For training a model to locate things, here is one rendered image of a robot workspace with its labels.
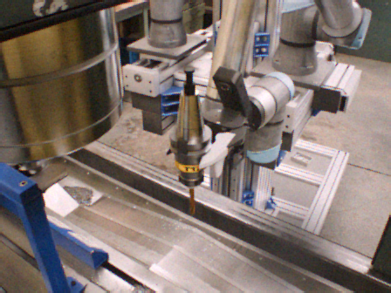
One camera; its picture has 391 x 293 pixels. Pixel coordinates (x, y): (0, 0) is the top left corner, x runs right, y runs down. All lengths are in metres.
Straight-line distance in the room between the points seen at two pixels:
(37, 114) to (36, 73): 0.03
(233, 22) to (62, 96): 0.62
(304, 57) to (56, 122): 1.04
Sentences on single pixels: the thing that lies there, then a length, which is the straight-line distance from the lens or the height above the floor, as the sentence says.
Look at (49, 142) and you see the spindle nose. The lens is 0.32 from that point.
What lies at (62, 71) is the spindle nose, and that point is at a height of 1.54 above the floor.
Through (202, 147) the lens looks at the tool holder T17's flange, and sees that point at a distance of 0.57.
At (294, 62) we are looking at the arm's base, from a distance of 1.27.
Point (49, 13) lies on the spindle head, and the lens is 0.23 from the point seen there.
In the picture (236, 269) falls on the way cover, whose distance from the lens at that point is 1.19.
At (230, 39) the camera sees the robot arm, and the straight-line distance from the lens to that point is 0.88.
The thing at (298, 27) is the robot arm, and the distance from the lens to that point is 1.24.
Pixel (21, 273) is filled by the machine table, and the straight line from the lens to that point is 1.04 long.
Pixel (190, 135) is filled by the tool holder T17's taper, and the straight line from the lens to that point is 0.57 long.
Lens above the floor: 1.65
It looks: 34 degrees down
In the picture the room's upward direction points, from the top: straight up
